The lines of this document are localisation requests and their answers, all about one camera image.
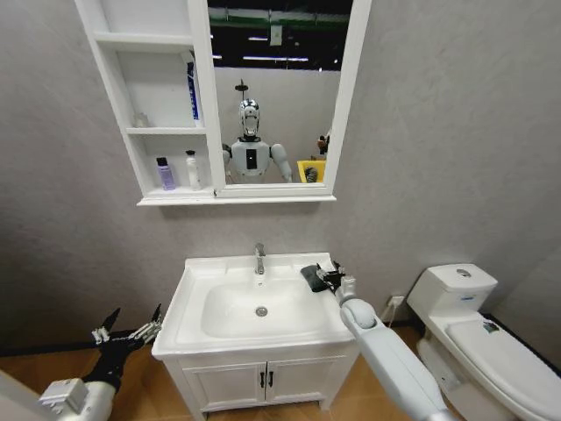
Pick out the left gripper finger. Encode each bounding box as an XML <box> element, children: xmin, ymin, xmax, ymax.
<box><xmin>124</xmin><ymin>303</ymin><xmax>164</xmax><ymax>347</ymax></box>
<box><xmin>90</xmin><ymin>307</ymin><xmax>122</xmax><ymax>347</ymax></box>

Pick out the dark grey towel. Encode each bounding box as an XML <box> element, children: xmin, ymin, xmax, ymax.
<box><xmin>300</xmin><ymin>262</ymin><xmax>334</xmax><ymax>294</ymax></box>

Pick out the white ceramic washbasin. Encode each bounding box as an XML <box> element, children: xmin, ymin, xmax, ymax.
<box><xmin>151</xmin><ymin>252</ymin><xmax>359</xmax><ymax>361</ymax></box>

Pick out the white vanity cabinet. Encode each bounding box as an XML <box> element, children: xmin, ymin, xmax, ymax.
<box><xmin>161</xmin><ymin>341</ymin><xmax>361</xmax><ymax>416</ymax></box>

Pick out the cabinet mirror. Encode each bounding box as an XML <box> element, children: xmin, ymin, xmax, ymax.
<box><xmin>207</xmin><ymin>0</ymin><xmax>354</xmax><ymax>186</ymax></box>

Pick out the chrome faucet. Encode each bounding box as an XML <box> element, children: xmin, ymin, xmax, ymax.
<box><xmin>253</xmin><ymin>242</ymin><xmax>267</xmax><ymax>276</ymax></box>

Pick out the yellow bin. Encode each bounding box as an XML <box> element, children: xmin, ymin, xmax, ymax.
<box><xmin>296</xmin><ymin>159</ymin><xmax>328</xmax><ymax>185</ymax></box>

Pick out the purple bottle black cap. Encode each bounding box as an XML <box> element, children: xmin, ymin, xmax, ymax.
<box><xmin>155</xmin><ymin>156</ymin><xmax>178</xmax><ymax>192</ymax></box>

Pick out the white bottle black cap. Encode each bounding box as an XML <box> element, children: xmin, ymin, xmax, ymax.
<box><xmin>184</xmin><ymin>150</ymin><xmax>204</xmax><ymax>192</ymax></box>

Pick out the white toilet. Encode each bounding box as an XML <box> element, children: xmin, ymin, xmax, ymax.
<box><xmin>406</xmin><ymin>262</ymin><xmax>561</xmax><ymax>421</ymax></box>

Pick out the blue white toothpaste tube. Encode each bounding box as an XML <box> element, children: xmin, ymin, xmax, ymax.
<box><xmin>185</xmin><ymin>49</ymin><xmax>204</xmax><ymax>125</ymax></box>

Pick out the white wall cabinet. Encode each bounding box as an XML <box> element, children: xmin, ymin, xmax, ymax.
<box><xmin>74</xmin><ymin>0</ymin><xmax>373</xmax><ymax>208</ymax></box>

